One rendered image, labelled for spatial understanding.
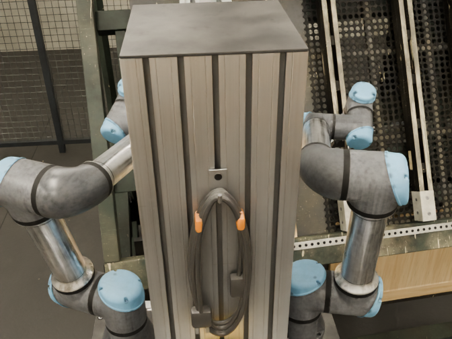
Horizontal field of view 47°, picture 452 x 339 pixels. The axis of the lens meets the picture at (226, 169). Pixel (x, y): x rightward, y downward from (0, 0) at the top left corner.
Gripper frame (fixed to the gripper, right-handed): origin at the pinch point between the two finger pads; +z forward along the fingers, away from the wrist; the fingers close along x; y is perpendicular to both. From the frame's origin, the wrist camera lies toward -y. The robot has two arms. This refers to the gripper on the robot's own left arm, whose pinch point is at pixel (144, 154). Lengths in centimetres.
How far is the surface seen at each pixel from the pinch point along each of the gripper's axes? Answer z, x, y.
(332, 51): 8, -75, 51
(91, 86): 4.7, 21.2, 34.1
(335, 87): 12, -74, 36
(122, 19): -1, 10, 64
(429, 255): 88, -129, -10
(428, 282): 105, -132, -18
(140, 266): 39.4, 5.6, -25.8
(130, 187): 32.2, 9.5, 4.3
